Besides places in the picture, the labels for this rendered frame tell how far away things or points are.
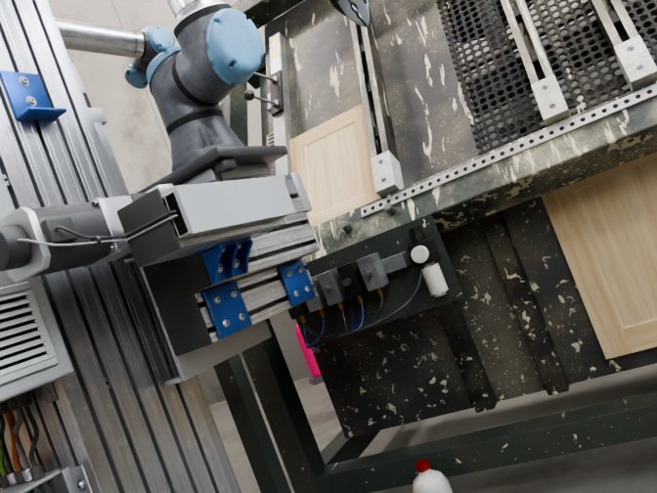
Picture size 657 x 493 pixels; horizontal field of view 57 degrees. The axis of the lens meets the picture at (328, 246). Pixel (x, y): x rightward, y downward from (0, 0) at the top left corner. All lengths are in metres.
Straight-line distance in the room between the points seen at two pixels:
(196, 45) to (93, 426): 0.66
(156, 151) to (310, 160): 3.72
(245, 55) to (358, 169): 0.84
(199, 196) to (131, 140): 4.99
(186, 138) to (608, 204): 1.16
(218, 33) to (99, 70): 5.07
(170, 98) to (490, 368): 1.25
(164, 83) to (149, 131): 4.48
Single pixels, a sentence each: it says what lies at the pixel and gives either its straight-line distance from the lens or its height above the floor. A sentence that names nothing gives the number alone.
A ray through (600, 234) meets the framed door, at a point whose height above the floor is 0.59.
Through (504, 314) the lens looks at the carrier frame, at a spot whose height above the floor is 0.45.
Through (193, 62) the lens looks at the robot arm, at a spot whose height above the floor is 1.20.
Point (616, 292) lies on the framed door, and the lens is 1.86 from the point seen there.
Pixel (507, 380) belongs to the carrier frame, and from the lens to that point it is 1.96.
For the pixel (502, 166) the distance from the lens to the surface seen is 1.62.
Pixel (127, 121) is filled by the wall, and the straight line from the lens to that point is 5.88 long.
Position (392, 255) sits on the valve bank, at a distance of 1.67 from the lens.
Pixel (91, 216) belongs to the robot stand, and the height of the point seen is 0.96.
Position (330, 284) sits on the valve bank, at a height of 0.73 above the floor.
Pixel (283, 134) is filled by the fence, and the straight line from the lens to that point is 2.13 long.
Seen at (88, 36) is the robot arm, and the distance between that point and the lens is 1.80.
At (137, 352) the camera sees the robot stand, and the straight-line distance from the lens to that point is 1.12.
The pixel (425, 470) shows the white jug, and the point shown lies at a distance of 1.72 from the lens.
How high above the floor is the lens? 0.77
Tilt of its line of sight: 2 degrees up
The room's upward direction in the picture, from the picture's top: 21 degrees counter-clockwise
